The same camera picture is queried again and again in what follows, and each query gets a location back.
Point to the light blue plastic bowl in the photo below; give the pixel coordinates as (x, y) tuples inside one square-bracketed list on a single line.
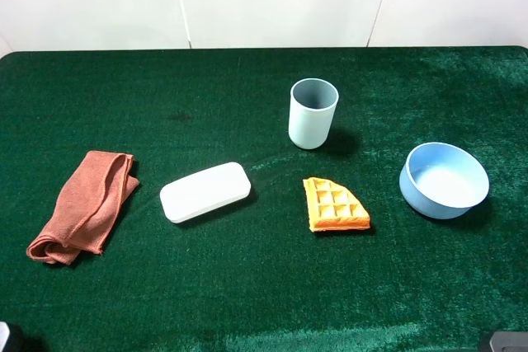
[(442, 181)]

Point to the orange waffle slice toy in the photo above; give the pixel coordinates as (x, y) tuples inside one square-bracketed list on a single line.
[(332, 207)]

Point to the grey device bottom right corner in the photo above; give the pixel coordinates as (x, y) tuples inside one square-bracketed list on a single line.
[(501, 341)]

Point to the white rectangular lidded box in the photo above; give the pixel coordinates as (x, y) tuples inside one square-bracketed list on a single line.
[(204, 191)]

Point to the light blue plastic cup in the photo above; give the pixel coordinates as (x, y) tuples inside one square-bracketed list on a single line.
[(312, 106)]

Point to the orange folded cloth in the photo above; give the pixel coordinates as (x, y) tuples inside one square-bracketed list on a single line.
[(86, 209)]

